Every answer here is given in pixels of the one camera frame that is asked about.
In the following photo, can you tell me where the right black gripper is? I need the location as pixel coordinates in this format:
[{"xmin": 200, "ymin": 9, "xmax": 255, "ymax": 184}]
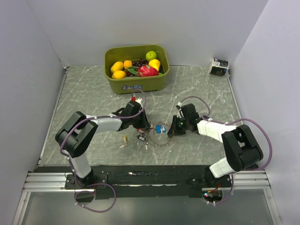
[{"xmin": 167, "ymin": 115, "xmax": 189, "ymax": 135}]

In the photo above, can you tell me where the yellow mango lower left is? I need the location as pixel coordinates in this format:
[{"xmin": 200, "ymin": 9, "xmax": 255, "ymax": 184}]
[{"xmin": 112, "ymin": 70, "xmax": 127, "ymax": 80}]

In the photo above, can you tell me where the black key tag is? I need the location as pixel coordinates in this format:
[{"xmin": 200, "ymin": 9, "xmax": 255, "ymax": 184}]
[{"xmin": 137, "ymin": 135, "xmax": 146, "ymax": 142}]

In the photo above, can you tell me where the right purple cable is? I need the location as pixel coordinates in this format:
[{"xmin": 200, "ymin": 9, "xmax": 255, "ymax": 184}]
[{"xmin": 177, "ymin": 96, "xmax": 273, "ymax": 206}]

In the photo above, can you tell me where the green apple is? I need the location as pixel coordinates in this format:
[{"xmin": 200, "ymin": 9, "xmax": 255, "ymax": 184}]
[{"xmin": 145, "ymin": 51, "xmax": 157, "ymax": 62}]

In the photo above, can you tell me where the yellow mango upper left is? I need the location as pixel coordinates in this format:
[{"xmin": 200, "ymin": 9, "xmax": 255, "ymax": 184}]
[{"xmin": 110, "ymin": 61, "xmax": 124, "ymax": 74}]

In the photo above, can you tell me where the black white roll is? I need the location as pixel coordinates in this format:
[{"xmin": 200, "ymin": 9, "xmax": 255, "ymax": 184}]
[{"xmin": 209, "ymin": 58, "xmax": 229, "ymax": 76}]

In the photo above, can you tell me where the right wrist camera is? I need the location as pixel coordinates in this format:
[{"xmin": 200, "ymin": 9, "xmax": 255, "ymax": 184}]
[{"xmin": 176, "ymin": 102, "xmax": 184, "ymax": 119}]

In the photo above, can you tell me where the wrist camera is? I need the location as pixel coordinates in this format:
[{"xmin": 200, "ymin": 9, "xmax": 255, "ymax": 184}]
[
  {"xmin": 176, "ymin": 102, "xmax": 184, "ymax": 119},
  {"xmin": 131, "ymin": 97, "xmax": 144, "ymax": 108}
]

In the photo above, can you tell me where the small orange fruit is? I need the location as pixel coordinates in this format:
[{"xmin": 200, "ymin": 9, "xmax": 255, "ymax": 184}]
[{"xmin": 123, "ymin": 60, "xmax": 133, "ymax": 70}]

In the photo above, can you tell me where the yellow mango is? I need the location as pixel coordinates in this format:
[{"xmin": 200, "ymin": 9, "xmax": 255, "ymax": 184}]
[
  {"xmin": 110, "ymin": 61, "xmax": 124, "ymax": 74},
  {"xmin": 112, "ymin": 70, "xmax": 127, "ymax": 80}
]

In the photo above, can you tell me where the dark grape bunch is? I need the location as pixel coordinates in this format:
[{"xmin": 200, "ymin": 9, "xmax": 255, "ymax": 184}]
[{"xmin": 125, "ymin": 59, "xmax": 148, "ymax": 77}]

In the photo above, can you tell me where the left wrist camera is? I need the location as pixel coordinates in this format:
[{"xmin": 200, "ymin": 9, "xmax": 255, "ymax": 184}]
[{"xmin": 131, "ymin": 97, "xmax": 144, "ymax": 108}]

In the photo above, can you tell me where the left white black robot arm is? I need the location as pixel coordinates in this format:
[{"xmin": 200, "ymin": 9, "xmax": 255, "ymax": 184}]
[{"xmin": 55, "ymin": 99, "xmax": 150, "ymax": 188}]

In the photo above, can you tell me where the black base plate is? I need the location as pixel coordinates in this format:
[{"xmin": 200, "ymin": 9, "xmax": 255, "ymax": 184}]
[{"xmin": 65, "ymin": 165, "xmax": 232, "ymax": 200}]

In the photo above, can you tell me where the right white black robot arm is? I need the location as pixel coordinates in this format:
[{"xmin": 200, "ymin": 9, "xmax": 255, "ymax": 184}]
[{"xmin": 167, "ymin": 102, "xmax": 263, "ymax": 187}]

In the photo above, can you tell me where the olive green plastic bin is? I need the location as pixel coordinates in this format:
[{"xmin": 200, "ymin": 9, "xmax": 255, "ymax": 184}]
[{"xmin": 104, "ymin": 45, "xmax": 170, "ymax": 94}]

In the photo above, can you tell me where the brass key with yellow tag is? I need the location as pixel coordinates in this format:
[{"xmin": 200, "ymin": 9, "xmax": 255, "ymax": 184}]
[{"xmin": 120, "ymin": 135, "xmax": 129, "ymax": 148}]

